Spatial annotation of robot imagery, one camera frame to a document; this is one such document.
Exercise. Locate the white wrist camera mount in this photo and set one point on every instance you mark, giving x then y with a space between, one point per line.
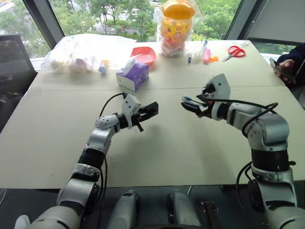
220 87
129 105

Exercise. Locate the white object on floor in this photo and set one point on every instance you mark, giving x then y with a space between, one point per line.
22 221

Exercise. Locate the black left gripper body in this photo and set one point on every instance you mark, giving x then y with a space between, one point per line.
137 116

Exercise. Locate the orange-lidded candy jar in bag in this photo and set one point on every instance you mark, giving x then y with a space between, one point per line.
175 28

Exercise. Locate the clear plastic bag with items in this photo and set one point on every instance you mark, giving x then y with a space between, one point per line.
76 55

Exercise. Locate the red plastic bowl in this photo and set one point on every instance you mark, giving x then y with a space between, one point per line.
145 54

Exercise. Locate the grey rounded robot leg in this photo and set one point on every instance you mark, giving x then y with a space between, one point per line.
183 210
125 210

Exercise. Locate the person's bare hand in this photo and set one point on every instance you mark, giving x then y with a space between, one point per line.
286 66

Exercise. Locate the black bracket under table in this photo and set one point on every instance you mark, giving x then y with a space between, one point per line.
210 214

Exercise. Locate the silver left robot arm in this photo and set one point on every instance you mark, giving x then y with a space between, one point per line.
95 139

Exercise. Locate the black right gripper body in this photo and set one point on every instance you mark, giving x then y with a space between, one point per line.
207 91

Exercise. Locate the purple tissue box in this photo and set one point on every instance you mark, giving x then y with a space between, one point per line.
134 76

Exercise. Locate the small orange clip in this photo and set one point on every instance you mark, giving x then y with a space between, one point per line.
214 59

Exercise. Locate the pink plastic item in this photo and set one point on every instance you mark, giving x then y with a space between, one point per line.
206 56

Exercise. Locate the blue pen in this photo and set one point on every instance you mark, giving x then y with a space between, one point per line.
188 98

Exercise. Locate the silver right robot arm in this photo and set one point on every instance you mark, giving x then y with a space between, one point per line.
269 133

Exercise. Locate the small blue-capped bottle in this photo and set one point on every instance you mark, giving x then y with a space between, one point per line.
104 67

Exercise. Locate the dark window frame post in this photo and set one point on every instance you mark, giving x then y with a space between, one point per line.
45 21
238 19

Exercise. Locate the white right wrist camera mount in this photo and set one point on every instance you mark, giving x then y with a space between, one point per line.
220 87

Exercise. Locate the smartphone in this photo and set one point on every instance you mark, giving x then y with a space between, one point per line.
276 68

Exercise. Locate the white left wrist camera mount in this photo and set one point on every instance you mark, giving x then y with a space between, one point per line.
129 105

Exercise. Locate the clear bag of pens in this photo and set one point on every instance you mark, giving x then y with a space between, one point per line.
197 51

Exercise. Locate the black monitor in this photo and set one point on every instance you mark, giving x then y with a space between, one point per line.
14 57

